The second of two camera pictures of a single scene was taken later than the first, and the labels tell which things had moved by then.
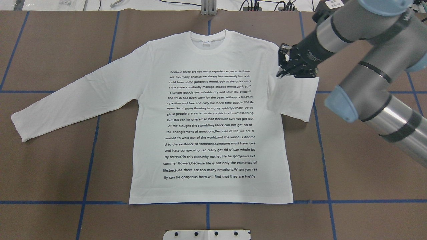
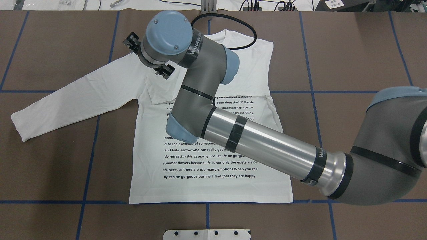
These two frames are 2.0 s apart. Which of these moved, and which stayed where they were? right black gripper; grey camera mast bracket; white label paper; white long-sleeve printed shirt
Moved: white long-sleeve printed shirt; right black gripper
Stayed: grey camera mast bracket; white label paper
